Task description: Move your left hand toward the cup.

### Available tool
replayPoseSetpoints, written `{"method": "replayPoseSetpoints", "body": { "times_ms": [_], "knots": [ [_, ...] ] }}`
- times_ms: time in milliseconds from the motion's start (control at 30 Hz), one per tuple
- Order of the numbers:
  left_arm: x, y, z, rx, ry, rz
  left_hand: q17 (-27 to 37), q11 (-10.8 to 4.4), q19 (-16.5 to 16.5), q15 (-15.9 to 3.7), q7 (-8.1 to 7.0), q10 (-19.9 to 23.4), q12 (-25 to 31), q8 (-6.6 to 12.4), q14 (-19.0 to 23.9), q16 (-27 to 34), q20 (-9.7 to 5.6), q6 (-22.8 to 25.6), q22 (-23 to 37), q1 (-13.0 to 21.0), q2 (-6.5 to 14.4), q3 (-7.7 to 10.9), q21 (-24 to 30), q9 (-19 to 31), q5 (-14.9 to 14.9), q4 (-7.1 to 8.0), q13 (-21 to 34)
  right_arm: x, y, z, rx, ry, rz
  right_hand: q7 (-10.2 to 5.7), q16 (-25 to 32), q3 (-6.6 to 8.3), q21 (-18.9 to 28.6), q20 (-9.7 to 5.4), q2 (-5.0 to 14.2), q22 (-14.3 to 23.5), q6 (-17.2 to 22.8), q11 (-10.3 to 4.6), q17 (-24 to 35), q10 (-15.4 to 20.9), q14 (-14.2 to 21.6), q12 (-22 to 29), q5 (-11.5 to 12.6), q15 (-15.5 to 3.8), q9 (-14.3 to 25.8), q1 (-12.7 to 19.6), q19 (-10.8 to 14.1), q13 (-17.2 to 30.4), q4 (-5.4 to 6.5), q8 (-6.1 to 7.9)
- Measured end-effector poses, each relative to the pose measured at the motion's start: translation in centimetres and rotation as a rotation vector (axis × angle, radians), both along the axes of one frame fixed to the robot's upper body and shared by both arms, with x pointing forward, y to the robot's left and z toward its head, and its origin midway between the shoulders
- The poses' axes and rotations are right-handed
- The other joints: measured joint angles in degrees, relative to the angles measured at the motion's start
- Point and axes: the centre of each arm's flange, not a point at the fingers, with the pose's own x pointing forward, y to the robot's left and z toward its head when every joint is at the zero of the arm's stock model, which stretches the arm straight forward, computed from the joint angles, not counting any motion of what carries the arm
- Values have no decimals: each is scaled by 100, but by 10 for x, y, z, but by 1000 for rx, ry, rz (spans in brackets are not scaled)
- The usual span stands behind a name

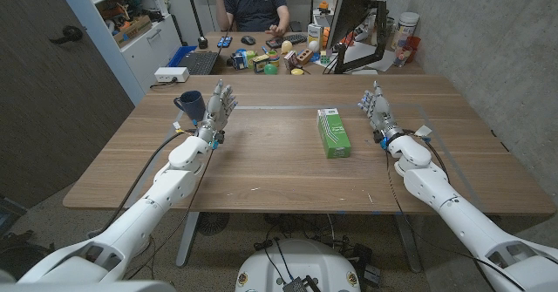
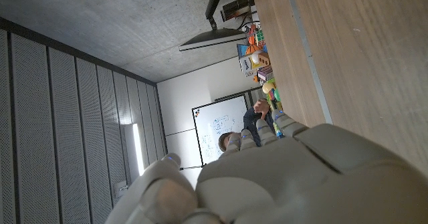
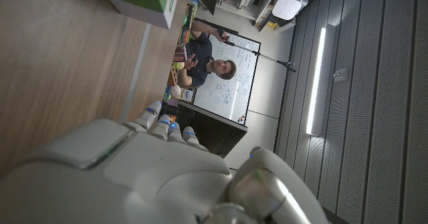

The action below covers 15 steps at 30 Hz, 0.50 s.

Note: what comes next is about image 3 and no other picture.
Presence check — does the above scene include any white drink carton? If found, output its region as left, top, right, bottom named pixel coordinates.
left=181, top=88, right=195, bottom=103

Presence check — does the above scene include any brown wooden block toy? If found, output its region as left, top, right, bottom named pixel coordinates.
left=167, top=67, right=179, bottom=86

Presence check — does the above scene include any black framed whiteboard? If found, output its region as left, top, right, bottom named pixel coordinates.
left=193, top=33, right=262, bottom=126

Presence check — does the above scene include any long ceiling light strip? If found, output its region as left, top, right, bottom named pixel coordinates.
left=306, top=26, right=327, bottom=136

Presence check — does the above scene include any coloured stacking rings toy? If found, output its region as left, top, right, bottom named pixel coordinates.
left=179, top=2, right=197, bottom=46

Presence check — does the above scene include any white rounded appliance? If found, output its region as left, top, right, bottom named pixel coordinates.
left=272, top=0, right=304, bottom=21

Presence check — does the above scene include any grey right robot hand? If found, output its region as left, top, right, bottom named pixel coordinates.
left=0, top=100, right=330, bottom=224

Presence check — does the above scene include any man in dark polo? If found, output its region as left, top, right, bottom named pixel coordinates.
left=177, top=19, right=237, bottom=88

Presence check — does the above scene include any white shelf cabinet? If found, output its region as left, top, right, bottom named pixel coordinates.
left=217, top=0, right=302, bottom=33

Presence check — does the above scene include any black computer monitor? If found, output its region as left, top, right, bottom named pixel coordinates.
left=159, top=100, right=249, bottom=158

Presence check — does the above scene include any black telescopic stick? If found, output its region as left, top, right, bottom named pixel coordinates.
left=219, top=29, right=297, bottom=73

